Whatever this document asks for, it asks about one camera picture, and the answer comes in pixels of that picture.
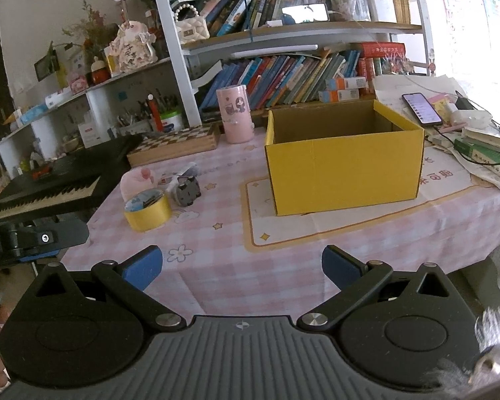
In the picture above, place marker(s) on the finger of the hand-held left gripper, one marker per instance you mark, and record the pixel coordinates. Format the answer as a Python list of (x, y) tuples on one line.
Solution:
[(58, 237)]

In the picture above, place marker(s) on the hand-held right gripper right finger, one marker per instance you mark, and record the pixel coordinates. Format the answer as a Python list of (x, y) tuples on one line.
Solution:
[(341, 267)]

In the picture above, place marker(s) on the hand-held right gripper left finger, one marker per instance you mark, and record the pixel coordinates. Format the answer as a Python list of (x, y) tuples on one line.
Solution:
[(143, 267)]

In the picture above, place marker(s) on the yellow tape roll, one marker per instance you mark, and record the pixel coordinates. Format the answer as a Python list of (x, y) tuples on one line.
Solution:
[(150, 218)]

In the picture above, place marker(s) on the pink round plush pouch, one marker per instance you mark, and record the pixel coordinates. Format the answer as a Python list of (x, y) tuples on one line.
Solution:
[(133, 183)]

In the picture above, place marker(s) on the yellow cardboard box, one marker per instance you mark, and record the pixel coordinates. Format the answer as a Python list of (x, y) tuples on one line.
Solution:
[(341, 171)]

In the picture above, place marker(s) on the pink checked tablecloth desktop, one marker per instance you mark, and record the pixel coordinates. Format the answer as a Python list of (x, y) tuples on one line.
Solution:
[(233, 233)]

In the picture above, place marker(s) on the black electronic keyboard piano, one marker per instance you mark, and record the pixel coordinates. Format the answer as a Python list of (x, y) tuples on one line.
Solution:
[(66, 166)]

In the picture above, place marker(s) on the white box red label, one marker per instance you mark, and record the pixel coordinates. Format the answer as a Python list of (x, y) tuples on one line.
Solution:
[(92, 135)]

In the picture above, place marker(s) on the wooden checkered chessboard box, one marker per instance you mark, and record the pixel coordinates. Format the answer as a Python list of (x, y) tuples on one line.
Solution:
[(171, 143)]

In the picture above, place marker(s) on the green lid white jar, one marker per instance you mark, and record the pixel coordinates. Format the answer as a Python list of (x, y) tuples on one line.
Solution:
[(171, 121)]

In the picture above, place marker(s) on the orange red bottle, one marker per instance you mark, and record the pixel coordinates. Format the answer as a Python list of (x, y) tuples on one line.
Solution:
[(154, 114)]

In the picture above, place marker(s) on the pink printed cup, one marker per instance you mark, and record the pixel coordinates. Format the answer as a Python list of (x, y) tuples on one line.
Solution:
[(235, 125)]

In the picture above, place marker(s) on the orange white small box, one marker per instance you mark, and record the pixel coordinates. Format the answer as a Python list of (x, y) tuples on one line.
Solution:
[(341, 96), (352, 83)]

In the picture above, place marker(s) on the black smartphone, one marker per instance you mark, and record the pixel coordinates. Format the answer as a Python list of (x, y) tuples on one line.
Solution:
[(421, 108)]

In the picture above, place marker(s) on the thick green book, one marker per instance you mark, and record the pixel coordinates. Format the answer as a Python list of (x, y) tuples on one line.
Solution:
[(487, 158)]

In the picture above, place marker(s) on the pile of white papers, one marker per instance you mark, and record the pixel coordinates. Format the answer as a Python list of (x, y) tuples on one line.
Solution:
[(391, 87)]

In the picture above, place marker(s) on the white bookshelf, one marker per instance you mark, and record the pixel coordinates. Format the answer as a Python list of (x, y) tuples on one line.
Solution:
[(179, 75)]

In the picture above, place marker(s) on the floral pink white bag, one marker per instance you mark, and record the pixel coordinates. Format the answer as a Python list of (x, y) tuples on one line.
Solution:
[(131, 52)]

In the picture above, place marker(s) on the long row of leaning books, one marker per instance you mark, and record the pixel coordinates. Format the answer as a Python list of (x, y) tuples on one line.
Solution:
[(275, 79)]

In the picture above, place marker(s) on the white translucent plastic box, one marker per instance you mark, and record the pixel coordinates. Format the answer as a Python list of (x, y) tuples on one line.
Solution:
[(473, 117)]

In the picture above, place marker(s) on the black power adapter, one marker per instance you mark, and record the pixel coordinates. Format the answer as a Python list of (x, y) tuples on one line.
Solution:
[(464, 103)]

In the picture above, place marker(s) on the dried flower bouquet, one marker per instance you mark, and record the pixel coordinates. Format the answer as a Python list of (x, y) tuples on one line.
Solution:
[(89, 29)]

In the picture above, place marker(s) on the stack of red thick books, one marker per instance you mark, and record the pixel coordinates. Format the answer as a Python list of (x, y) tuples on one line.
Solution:
[(379, 56)]

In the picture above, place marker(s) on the white tablet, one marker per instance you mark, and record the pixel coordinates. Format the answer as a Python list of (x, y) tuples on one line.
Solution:
[(304, 13)]

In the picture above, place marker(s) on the white pen holder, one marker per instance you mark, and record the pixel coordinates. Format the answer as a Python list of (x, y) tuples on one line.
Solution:
[(383, 10)]

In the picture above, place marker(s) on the short row of shelf books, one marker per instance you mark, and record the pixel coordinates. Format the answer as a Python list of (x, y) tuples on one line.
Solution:
[(250, 4)]

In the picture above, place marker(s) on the wall poster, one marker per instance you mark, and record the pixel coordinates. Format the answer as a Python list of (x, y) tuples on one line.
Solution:
[(471, 16)]

